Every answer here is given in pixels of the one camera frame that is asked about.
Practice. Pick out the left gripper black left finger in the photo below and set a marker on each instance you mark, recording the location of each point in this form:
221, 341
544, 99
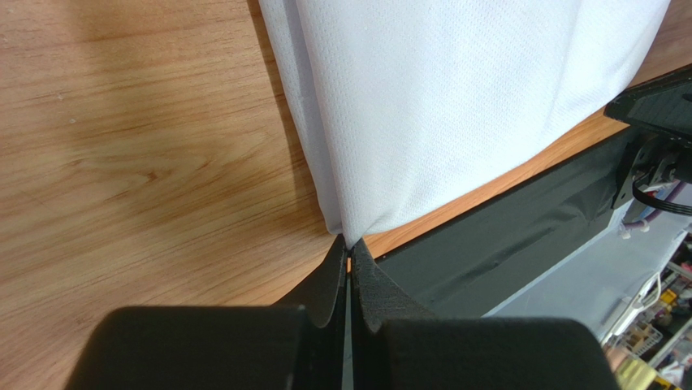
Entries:
295, 343

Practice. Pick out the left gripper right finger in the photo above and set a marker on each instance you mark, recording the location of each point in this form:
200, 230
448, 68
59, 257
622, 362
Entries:
399, 344

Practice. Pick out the white t-shirt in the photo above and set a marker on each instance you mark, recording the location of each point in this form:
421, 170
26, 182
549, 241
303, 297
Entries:
404, 106

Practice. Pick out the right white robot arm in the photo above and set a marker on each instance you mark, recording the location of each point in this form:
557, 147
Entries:
661, 105

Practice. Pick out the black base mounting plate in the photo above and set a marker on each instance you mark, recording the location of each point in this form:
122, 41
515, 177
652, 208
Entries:
470, 264

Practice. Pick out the background storage shelf clutter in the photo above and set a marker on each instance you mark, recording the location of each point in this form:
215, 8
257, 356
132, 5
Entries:
655, 350

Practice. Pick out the aluminium frame rail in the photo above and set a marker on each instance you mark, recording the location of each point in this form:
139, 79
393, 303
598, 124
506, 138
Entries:
605, 283

